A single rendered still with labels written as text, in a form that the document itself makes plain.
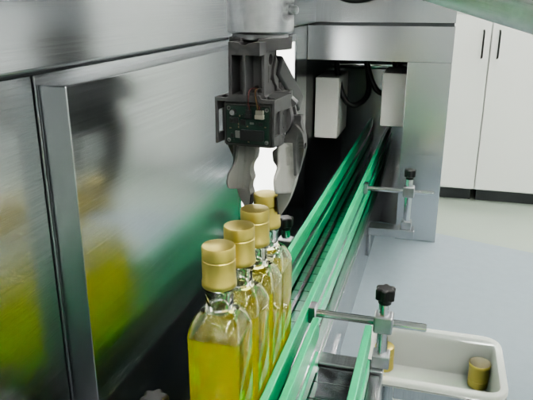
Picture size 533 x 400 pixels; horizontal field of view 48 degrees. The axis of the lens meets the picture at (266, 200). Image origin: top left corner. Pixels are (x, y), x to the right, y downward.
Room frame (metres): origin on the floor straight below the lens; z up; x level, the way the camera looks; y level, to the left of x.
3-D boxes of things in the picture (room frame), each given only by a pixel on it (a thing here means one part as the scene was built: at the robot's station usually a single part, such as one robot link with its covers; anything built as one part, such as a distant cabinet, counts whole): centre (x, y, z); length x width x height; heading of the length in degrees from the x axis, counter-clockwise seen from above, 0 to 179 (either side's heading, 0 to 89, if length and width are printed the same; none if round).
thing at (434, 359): (0.84, -0.27, 0.80); 0.22 x 0.17 x 0.09; 74
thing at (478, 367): (0.86, -0.36, 0.79); 0.04 x 0.04 x 0.04
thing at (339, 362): (0.76, -0.13, 0.85); 0.09 x 0.04 x 0.07; 74
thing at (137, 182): (0.97, 0.07, 1.15); 0.90 x 0.03 x 0.34; 164
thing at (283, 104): (0.69, 0.01, 1.29); 0.09 x 0.08 x 0.12; 160
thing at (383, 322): (0.76, -0.14, 0.95); 0.17 x 0.03 x 0.12; 74
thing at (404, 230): (1.38, -0.32, 0.90); 0.17 x 0.05 x 0.23; 74
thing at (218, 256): (0.55, 0.05, 1.14); 0.04 x 0.04 x 0.04
